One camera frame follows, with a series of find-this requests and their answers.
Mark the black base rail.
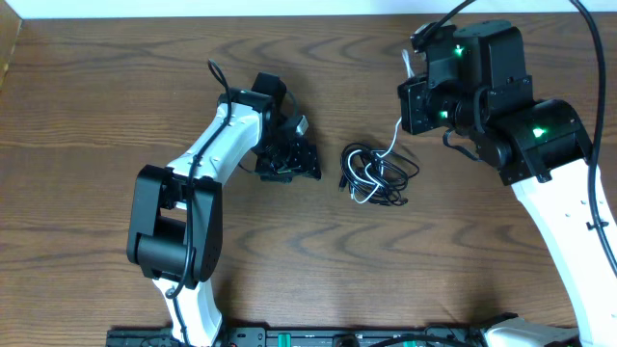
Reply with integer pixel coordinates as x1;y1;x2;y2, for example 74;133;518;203
105;315;579;347

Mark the white usb cable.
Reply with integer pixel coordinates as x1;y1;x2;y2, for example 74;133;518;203
349;48;416;205

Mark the black usb cable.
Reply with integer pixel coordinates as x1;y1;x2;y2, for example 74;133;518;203
338;142;420;207

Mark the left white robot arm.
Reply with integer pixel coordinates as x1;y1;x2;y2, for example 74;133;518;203
126;72;321;346

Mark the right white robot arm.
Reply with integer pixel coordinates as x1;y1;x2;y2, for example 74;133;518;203
398;20;616;346

